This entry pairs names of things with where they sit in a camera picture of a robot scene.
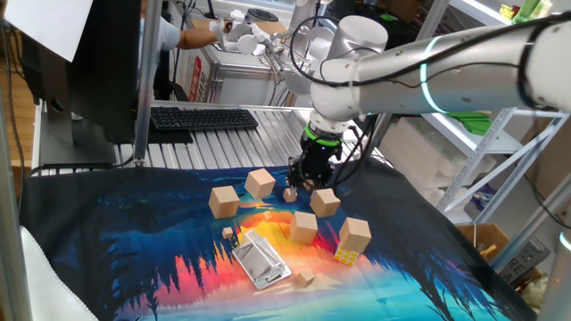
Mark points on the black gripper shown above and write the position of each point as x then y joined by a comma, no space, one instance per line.
319,158

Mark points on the person forearm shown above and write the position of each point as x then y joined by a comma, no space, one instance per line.
196,39

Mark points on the small wooden cube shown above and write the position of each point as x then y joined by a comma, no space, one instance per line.
289,197
227,232
305,278

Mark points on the Rubik's cube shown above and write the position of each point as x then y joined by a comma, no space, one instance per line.
345,256

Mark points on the silver metal mesh holder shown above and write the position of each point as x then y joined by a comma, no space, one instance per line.
261,263

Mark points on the white foam pieces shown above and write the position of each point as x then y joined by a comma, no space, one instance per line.
419,169

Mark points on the black keyboard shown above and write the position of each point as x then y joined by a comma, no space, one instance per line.
201,119

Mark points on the black round disc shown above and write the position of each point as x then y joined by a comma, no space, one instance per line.
263,15

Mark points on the green plastic object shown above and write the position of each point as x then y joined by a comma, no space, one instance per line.
473,122

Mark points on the colourful forest print cloth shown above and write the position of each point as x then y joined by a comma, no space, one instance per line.
134,232

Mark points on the cardboard box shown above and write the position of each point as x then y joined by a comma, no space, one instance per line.
490,234

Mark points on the black computer monitor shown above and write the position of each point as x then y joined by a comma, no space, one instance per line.
107,67

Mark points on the grey lettered plate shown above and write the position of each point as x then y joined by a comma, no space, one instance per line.
526,260

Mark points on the white metal shelf rack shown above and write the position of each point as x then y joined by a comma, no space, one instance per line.
479,9

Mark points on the crumpled plastic bag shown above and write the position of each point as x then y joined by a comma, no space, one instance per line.
531,290

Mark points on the green yellow bottles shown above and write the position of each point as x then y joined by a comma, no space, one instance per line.
528,9

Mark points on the white paper sheet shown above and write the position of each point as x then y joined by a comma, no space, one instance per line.
49,22

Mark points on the aluminium vertical post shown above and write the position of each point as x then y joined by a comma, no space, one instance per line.
147,89

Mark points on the grey frame post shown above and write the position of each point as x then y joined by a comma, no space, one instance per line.
11,245

